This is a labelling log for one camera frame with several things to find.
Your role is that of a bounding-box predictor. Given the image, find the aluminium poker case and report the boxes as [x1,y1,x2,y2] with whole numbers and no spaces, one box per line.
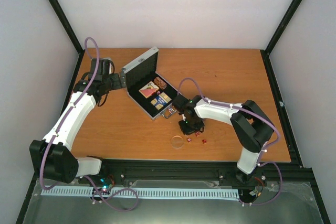
[121,47,177,120]

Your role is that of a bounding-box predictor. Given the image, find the brown poker chip stack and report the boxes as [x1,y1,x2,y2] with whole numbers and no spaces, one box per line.
[153,77,167,90]

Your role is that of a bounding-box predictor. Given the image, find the light blue cable duct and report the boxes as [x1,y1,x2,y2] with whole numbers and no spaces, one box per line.
[41,186,239,201]

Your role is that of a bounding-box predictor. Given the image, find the blue gold card deck box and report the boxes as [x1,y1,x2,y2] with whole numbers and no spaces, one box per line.
[151,92,172,110]

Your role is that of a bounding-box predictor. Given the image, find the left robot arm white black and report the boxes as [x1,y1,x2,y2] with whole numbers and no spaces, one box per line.
[29,72,126,188]

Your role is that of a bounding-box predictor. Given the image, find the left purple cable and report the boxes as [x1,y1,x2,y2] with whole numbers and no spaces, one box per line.
[39,37,140,211]

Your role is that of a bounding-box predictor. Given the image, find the red card deck box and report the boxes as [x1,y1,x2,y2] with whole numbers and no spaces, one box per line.
[139,81,160,99]

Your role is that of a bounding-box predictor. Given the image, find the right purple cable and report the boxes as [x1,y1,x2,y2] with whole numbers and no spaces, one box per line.
[178,77,284,207]

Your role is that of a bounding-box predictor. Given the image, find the clear round dealer button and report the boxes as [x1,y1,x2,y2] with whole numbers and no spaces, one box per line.
[171,135,184,149]

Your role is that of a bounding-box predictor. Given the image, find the purple cable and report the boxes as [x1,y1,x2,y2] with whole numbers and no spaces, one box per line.
[178,77,284,207]
[39,37,140,211]

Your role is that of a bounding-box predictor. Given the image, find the green lit circuit board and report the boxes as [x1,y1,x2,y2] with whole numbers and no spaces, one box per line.
[98,175,115,196]

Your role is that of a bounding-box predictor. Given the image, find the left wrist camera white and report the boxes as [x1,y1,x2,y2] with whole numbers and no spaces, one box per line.
[90,58,115,76]

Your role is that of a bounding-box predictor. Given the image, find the black aluminium frame rail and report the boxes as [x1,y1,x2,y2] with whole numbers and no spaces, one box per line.
[90,159,316,188]

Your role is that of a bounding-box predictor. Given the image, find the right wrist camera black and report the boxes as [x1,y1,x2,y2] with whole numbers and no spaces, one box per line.
[172,94,190,114]

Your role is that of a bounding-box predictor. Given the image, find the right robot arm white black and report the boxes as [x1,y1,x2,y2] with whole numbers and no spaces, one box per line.
[173,94,278,175]

